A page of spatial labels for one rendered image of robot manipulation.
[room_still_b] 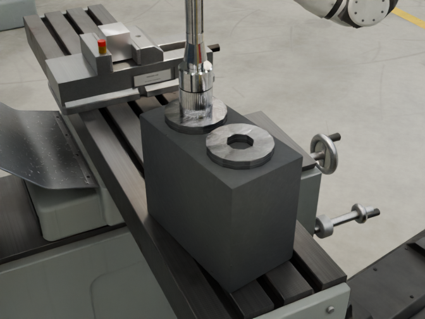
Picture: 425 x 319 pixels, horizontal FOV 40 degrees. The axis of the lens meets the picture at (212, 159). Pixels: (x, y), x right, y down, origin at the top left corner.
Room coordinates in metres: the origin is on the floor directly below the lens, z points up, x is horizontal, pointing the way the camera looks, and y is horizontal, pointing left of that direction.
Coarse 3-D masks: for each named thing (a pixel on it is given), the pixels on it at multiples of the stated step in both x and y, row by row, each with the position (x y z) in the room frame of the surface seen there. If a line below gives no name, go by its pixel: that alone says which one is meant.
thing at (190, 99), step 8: (184, 80) 0.70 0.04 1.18; (192, 80) 0.69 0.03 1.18; (200, 80) 0.69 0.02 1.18; (208, 80) 0.70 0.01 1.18; (184, 88) 0.70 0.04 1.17; (192, 88) 0.69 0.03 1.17; (200, 88) 0.69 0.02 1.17; (208, 88) 0.70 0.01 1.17; (184, 96) 0.70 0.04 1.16; (192, 96) 0.69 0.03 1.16; (200, 96) 0.69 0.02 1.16; (208, 96) 0.70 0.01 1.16; (184, 104) 0.70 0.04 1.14; (192, 104) 0.69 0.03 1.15; (200, 104) 0.69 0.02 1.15; (208, 104) 0.70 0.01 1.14; (184, 112) 0.70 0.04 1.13; (192, 112) 0.69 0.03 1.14; (200, 112) 0.69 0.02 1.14; (208, 112) 0.70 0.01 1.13
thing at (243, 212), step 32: (160, 128) 0.69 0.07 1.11; (192, 128) 0.67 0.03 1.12; (224, 128) 0.66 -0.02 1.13; (256, 128) 0.66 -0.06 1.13; (160, 160) 0.68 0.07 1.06; (192, 160) 0.62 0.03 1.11; (224, 160) 0.59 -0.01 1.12; (256, 160) 0.59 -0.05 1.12; (288, 160) 0.61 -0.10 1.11; (160, 192) 0.69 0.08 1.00; (192, 192) 0.62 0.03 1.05; (224, 192) 0.56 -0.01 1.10; (256, 192) 0.57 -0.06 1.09; (288, 192) 0.61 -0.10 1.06; (160, 224) 0.69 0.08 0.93; (192, 224) 0.62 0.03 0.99; (224, 224) 0.56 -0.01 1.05; (256, 224) 0.58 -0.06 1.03; (288, 224) 0.61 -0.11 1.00; (192, 256) 0.62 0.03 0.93; (224, 256) 0.56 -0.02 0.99; (256, 256) 0.58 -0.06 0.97; (288, 256) 0.62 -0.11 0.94; (224, 288) 0.56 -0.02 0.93
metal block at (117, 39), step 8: (112, 24) 1.18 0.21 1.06; (120, 24) 1.18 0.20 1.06; (104, 32) 1.14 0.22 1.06; (112, 32) 1.14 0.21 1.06; (120, 32) 1.14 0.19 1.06; (128, 32) 1.14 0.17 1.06; (112, 40) 1.12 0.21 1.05; (120, 40) 1.13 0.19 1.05; (128, 40) 1.14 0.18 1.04; (112, 48) 1.12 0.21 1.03; (120, 48) 1.13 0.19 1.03; (128, 48) 1.14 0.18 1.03; (112, 56) 1.12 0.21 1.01; (120, 56) 1.13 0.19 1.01; (128, 56) 1.14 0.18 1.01
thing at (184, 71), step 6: (180, 66) 0.71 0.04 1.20; (186, 66) 0.71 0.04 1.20; (204, 66) 0.71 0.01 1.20; (210, 66) 0.71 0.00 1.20; (180, 72) 0.70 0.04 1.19; (186, 72) 0.69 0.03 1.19; (192, 72) 0.69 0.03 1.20; (198, 72) 0.69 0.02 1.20; (204, 72) 0.70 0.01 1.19; (210, 72) 0.70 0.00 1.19; (186, 78) 0.69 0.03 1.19; (192, 78) 0.69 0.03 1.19; (198, 78) 0.69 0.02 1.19; (204, 78) 0.69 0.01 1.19
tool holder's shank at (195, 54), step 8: (192, 0) 0.70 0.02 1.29; (200, 0) 0.71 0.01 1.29; (192, 8) 0.70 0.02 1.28; (200, 8) 0.71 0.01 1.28; (192, 16) 0.70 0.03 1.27; (200, 16) 0.71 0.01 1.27; (192, 24) 0.70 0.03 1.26; (200, 24) 0.70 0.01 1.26; (192, 32) 0.70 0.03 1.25; (200, 32) 0.70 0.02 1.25; (192, 40) 0.70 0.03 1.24; (200, 40) 0.70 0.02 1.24; (192, 48) 0.70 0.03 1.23; (200, 48) 0.70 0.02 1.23; (184, 56) 0.71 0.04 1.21; (192, 56) 0.70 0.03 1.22; (200, 56) 0.70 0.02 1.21; (192, 64) 0.70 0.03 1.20; (200, 64) 0.71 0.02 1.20
